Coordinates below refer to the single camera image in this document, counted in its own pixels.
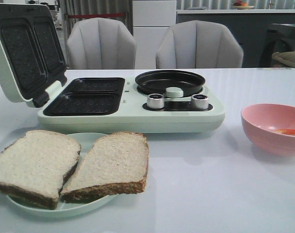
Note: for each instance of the beige sofa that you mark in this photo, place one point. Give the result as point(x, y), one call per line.
point(285, 58)

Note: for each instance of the dark washing machine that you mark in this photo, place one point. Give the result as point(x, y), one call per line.
point(279, 38)

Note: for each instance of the left grey chair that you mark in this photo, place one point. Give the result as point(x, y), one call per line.
point(101, 43)

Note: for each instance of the dark kitchen counter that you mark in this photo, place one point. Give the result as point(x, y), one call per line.
point(248, 26)

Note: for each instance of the mint green round plate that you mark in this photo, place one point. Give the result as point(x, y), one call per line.
point(67, 209)

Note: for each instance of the white cabinet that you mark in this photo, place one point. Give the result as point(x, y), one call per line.
point(151, 19)

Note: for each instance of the left silver control knob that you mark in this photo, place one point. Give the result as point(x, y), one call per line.
point(155, 101)

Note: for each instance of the grey chair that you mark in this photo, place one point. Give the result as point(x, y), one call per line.
point(101, 43)
point(198, 44)

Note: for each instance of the orange shrimp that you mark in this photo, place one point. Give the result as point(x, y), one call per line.
point(285, 131)

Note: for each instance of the silver control knob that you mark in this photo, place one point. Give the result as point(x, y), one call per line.
point(199, 101)
point(155, 101)

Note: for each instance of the right grey chair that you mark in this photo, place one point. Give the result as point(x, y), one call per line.
point(198, 44)

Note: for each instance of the right silver control knob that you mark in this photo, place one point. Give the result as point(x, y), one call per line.
point(199, 101)

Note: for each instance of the mint green breakfast maker base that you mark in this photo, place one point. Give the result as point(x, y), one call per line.
point(111, 104)

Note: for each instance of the fruit plate on counter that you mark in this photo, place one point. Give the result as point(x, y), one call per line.
point(241, 5)

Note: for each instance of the black round frying pan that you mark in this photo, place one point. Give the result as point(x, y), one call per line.
point(157, 81)

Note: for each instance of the bread slice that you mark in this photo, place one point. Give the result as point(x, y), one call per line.
point(35, 167)
point(116, 164)

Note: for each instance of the mint green breakfast maker lid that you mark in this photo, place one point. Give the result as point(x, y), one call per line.
point(31, 58)

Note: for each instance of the pink bowl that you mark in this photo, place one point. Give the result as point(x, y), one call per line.
point(259, 121)

